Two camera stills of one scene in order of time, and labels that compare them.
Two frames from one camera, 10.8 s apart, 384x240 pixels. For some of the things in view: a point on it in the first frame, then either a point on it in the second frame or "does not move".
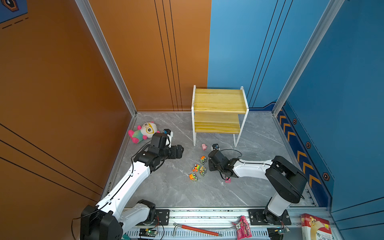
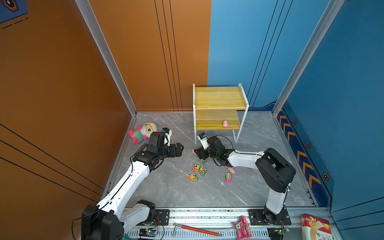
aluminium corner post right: x=330 y=12 does not move
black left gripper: x=179 y=152 does not move
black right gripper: x=210 y=167 to x=200 y=153
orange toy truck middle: x=196 y=168 does not move
